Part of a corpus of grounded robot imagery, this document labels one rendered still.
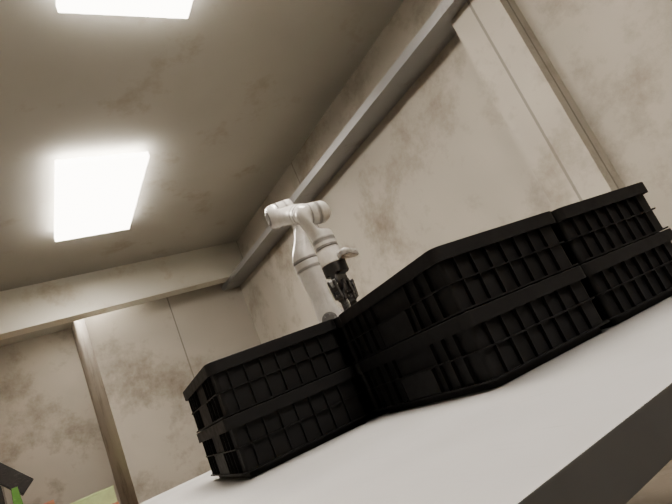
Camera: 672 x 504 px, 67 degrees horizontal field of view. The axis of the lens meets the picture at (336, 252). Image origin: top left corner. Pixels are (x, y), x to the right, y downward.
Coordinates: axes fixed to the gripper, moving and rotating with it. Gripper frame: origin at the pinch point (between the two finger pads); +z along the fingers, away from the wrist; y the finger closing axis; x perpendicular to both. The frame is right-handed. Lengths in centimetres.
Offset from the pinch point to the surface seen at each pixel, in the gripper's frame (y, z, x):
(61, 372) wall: -312, -128, -554
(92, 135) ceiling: -89, -186, -162
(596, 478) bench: 99, 29, 54
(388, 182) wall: -220, -102, -29
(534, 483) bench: 103, 28, 51
